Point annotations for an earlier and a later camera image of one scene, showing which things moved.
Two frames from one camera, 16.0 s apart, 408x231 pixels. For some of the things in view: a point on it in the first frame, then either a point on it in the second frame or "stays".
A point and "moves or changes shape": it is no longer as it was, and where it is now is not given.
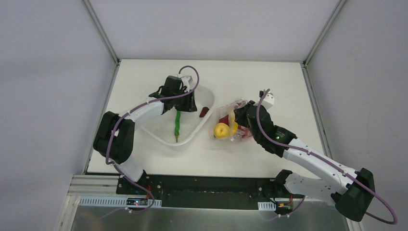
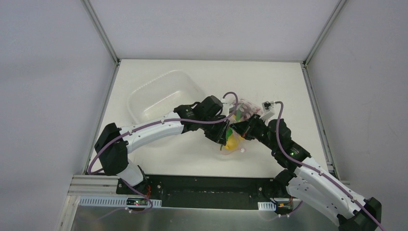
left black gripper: (182, 104) to (220, 134)
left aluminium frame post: (101, 32) stays
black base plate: (201, 192) stays
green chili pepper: (177, 121) moves or changes shape
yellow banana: (234, 125) moves or changes shape
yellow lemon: (222, 130) moves or changes shape
